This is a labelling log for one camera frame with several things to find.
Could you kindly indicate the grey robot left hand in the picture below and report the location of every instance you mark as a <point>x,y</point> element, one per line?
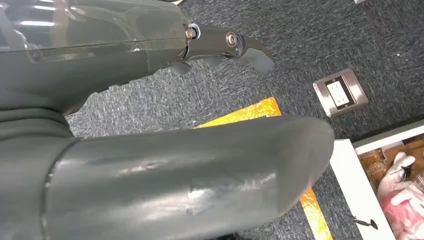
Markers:
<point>99,56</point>

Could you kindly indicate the yellow floor tape strip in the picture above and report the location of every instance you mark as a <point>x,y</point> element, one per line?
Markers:
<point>316,215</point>
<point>251,111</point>

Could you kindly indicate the steel floor socket plate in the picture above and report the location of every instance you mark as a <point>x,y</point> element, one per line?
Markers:
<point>340,93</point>

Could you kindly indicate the white open box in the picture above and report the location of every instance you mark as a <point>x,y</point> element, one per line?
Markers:
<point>354,188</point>

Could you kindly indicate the brown patterned board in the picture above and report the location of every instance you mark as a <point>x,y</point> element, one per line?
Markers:
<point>372,162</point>

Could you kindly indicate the white glove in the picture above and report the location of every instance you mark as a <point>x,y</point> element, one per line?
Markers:
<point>396,180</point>

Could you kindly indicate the pink plastic bag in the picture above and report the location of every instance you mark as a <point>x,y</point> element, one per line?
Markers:
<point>405,218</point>

